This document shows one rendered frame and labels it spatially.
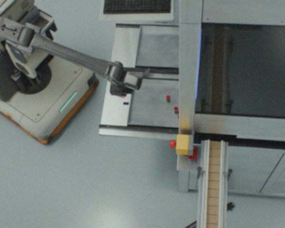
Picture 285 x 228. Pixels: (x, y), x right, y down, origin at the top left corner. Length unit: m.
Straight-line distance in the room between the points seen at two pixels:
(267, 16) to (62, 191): 2.11
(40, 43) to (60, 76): 1.34
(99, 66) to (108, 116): 0.49
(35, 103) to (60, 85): 0.21
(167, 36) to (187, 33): 1.08
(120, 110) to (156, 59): 0.35
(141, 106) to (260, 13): 1.08
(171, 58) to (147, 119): 0.38
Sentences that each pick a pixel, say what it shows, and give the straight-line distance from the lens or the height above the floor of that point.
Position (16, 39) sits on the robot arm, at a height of 1.49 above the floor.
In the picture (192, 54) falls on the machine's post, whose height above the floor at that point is 1.64.
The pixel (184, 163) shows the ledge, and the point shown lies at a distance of 2.04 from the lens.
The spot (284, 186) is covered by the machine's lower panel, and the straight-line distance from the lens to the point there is 2.68.
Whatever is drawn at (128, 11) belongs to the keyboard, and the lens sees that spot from 2.59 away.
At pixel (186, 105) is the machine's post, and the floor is 1.28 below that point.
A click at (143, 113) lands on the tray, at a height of 0.88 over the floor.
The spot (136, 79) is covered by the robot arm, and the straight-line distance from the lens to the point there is 1.77.
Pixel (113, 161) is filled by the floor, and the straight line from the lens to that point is 3.01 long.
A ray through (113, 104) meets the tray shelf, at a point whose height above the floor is 0.88.
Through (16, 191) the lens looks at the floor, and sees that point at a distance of 3.12.
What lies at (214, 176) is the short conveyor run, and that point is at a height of 0.93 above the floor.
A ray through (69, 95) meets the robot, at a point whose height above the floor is 0.27.
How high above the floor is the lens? 2.80
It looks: 64 degrees down
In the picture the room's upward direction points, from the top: 10 degrees counter-clockwise
